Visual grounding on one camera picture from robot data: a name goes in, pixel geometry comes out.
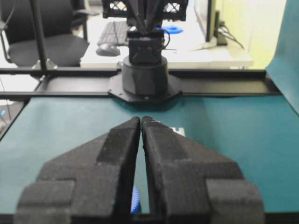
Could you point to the grey computer keyboard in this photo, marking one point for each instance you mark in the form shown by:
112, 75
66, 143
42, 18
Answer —
114, 33

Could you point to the black vertical frame post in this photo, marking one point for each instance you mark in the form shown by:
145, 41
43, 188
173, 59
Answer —
44, 62

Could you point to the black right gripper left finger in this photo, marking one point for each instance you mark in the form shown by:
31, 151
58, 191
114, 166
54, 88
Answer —
91, 184

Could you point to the small blue gear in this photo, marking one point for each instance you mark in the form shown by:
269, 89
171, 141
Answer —
135, 202

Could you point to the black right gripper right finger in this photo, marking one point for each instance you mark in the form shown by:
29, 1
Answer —
192, 184

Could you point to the black office chair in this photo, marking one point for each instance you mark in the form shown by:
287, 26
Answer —
18, 38

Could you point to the grey computer mouse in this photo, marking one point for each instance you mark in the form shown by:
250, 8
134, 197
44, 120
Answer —
107, 49

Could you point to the monitor stand with cables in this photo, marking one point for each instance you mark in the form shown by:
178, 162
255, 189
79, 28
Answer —
217, 33

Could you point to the black aluminium frame rail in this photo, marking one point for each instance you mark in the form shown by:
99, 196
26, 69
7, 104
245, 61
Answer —
73, 82

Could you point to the white desk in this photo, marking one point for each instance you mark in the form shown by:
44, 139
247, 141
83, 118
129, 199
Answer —
181, 53

